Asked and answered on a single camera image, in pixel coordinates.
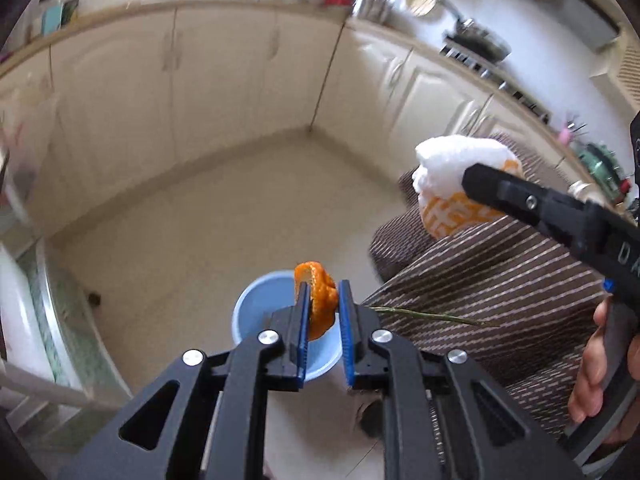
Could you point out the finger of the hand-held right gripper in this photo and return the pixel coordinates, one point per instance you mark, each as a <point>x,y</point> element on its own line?
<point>520,200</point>

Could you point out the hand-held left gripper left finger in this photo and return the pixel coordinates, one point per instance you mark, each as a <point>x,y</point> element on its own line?
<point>301,340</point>

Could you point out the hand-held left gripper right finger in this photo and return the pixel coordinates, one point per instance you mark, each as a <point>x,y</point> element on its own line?
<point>346,340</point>

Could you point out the orange peel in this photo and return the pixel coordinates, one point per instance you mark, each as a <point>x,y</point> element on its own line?
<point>322,305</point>

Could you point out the light blue plastic bin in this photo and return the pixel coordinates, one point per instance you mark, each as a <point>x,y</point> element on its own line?
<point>260,305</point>

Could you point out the white orange wrapper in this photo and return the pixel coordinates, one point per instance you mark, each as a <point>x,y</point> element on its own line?
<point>445,210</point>

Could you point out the person's right hand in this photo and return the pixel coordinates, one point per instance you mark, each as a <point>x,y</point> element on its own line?
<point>587,360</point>

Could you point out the green kettle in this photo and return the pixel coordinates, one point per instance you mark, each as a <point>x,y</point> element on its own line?
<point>600,170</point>

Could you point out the pink utensil cup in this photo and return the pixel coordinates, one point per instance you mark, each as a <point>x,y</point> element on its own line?
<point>566,132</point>

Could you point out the brown dotted tablecloth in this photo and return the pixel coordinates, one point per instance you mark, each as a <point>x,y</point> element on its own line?
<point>500,285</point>

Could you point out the thin green stem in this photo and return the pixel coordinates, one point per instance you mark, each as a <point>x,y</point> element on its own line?
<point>430,315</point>

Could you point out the gas stove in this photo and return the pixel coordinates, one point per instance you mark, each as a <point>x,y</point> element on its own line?
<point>492,77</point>

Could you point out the small dark object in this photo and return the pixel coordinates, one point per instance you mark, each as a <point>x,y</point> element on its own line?
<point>94,299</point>

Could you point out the round white yellow strainer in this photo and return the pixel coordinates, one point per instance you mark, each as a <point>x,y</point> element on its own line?
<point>422,2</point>

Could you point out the glass-top side table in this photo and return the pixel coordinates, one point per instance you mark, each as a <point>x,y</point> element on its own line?
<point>65,320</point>

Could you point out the stacked steel pots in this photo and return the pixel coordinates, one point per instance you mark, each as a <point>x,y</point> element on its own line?
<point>372,7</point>

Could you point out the cream lower kitchen cabinets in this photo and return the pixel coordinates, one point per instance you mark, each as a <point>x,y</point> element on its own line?
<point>225,85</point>

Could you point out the red bowl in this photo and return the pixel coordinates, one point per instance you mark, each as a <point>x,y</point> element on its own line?
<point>337,1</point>

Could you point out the translucent plastic bag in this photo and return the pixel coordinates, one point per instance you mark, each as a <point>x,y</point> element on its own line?
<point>25,160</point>

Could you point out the clear storage jar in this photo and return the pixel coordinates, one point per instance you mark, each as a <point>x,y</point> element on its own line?
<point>51,17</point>

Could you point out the white chair frame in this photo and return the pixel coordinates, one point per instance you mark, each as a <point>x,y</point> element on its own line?
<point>45,390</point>

